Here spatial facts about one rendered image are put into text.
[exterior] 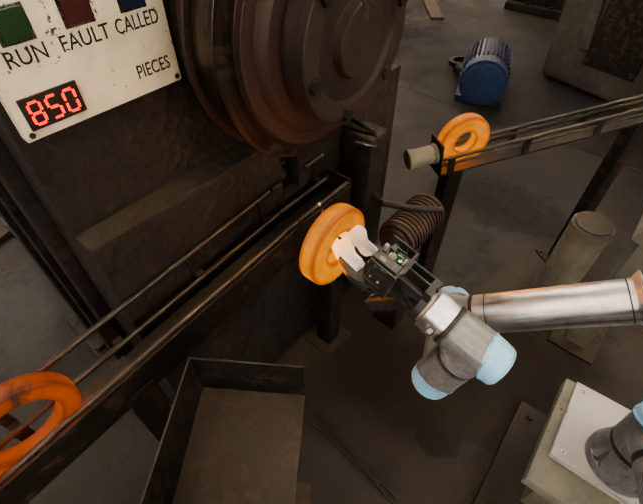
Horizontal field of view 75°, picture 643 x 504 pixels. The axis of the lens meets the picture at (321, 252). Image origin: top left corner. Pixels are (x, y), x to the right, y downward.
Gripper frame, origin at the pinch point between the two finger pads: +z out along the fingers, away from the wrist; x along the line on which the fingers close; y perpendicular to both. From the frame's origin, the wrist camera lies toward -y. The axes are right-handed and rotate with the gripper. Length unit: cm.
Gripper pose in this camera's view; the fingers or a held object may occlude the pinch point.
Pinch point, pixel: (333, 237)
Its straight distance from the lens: 75.7
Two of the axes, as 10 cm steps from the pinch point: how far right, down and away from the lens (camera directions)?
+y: 1.9, -5.2, -8.3
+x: -6.4, 5.7, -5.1
